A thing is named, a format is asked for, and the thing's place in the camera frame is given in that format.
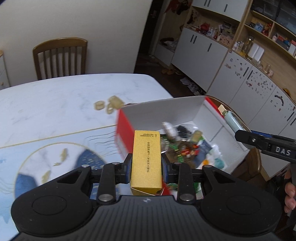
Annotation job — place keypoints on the red white cardboard box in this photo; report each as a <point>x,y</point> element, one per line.
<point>195,113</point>

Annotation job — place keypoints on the beige soap bar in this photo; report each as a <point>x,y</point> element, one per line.
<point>196,136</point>

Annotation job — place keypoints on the wooden chair beside box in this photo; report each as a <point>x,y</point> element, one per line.
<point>249,166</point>

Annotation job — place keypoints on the clear plastic bag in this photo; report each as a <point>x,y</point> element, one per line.
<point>215,152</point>

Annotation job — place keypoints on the yellow rectangular box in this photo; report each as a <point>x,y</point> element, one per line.
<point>146,175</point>

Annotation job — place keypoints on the white blue printed pouch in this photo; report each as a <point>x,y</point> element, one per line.
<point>203,149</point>

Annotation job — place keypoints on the white green embroidered sachet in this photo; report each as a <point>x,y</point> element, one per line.
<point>195,174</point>

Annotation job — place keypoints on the low white side cabinet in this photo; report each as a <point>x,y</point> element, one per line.
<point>4,81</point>

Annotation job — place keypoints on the person's right hand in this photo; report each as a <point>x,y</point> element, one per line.
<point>290,197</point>

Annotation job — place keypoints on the green red tassel ornament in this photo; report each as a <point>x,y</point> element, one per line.
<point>178,150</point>

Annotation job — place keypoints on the pale green oval case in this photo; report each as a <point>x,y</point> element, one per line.
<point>235,123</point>

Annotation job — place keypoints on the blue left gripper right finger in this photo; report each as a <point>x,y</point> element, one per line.
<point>167,171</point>

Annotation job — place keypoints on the beige small block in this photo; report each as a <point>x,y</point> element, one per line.
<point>115,102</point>

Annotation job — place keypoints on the beige small round piece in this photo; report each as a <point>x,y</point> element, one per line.
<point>99,105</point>

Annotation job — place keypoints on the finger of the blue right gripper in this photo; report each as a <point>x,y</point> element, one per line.
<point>263,134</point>

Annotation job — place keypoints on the black beads plastic bag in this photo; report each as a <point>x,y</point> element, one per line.
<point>183,132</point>

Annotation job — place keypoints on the light blue oval device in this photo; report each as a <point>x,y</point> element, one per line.
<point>218,163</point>

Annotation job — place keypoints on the wooden chair behind table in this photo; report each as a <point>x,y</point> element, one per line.
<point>60,57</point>

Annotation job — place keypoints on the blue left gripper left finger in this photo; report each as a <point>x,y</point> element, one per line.
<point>126,169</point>

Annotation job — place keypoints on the white wooden wall cabinet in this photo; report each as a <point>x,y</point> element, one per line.
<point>241,52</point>

